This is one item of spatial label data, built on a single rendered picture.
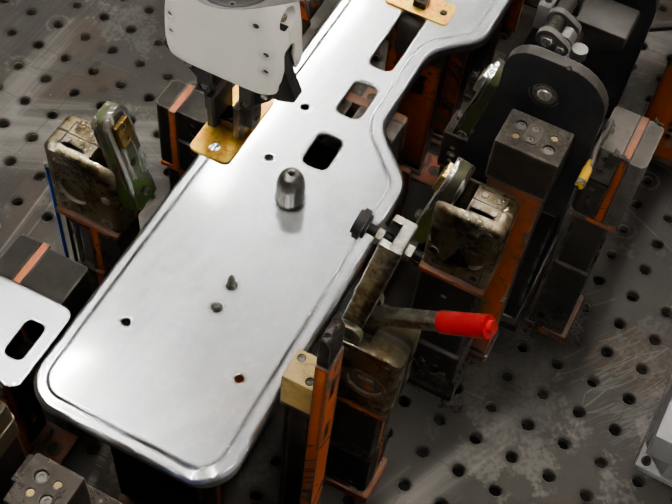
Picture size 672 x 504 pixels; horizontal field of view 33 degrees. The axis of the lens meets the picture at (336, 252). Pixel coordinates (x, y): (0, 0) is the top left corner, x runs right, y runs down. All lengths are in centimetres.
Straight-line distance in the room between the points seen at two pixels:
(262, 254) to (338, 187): 12
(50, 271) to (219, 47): 43
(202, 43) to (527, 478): 77
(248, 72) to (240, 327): 35
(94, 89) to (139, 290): 62
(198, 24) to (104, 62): 92
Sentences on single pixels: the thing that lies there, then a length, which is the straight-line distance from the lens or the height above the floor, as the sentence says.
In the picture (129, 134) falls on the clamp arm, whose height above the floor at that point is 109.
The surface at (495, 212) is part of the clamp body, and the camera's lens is 117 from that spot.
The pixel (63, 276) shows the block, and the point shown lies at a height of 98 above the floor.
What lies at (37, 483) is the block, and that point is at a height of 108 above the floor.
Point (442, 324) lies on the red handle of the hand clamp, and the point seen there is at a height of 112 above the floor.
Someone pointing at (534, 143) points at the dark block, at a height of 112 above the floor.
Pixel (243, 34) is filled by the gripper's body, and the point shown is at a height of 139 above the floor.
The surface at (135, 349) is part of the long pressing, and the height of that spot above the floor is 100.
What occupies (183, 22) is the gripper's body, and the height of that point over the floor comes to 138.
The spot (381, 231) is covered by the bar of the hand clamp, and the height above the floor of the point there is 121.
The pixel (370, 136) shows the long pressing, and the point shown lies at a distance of 130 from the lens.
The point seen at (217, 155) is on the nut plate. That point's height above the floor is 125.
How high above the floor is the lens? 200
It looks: 57 degrees down
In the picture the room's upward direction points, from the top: 7 degrees clockwise
